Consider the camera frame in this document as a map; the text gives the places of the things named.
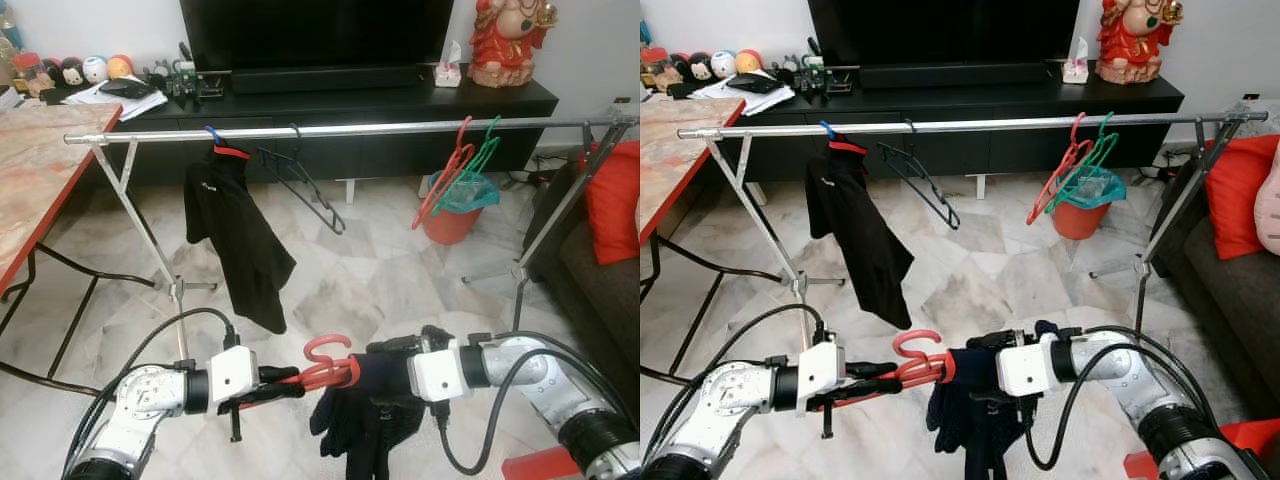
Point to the red plastic hanger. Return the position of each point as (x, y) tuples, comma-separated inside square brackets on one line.
[(447, 175), (1062, 165), (920, 370), (325, 375)]

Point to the navy shirt red striped collar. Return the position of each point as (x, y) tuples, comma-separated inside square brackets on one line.
[(965, 430), (370, 430)]

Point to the green plastic hanger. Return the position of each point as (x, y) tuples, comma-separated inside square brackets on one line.
[(483, 152), (1098, 148)]

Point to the blue hanger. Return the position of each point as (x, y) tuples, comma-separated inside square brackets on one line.
[(212, 134), (826, 129)]

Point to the orange bin teal bag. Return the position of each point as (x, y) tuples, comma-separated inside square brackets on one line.
[(450, 225), (1078, 220)]

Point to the black shirt red collar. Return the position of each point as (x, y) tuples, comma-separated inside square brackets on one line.
[(240, 240), (860, 235)]

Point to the red plastic stool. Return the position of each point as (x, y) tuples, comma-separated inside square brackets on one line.
[(1250, 440), (540, 465)]

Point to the black TV cabinet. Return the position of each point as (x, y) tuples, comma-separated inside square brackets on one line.
[(380, 158), (1000, 152)]

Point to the grey fabric sofa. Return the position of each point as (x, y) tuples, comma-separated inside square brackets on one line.
[(600, 300), (1230, 300)]

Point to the silver metal clothes rack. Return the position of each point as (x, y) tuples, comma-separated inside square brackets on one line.
[(1000, 124), (400, 128)]

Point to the black soundbar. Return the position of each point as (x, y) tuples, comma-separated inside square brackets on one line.
[(955, 76), (325, 80)]

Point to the red cushion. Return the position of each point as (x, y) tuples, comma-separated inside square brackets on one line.
[(1240, 195), (615, 200)]

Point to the marble folding table red edge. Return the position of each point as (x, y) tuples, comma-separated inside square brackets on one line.
[(680, 160), (40, 180)]

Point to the white tissue box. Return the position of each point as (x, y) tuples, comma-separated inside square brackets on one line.
[(1076, 68), (448, 73)]

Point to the green circuit board device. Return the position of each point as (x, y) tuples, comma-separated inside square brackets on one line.
[(195, 85), (818, 80)]

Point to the pink cat face pillow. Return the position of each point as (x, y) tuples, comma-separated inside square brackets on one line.
[(1270, 210)]

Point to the black pouch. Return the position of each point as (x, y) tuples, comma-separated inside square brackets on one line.
[(128, 88), (755, 83)]

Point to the white paper stack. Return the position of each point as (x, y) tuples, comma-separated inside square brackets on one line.
[(88, 97), (715, 92)]

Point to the black television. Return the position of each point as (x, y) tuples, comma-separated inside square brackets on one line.
[(945, 30), (315, 33)]

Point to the red figurine statue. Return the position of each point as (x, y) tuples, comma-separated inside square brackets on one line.
[(1132, 45), (505, 50)]

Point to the orange round toy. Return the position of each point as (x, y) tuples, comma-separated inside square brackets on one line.
[(748, 62), (120, 67)]

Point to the white round toy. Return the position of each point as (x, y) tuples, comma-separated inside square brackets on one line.
[(95, 70), (723, 65)]

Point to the black mouse head toy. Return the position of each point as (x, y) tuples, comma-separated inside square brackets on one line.
[(71, 73), (699, 68), (51, 73), (678, 68)]

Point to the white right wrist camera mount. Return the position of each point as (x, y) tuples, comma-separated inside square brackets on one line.
[(1025, 367), (435, 375)]

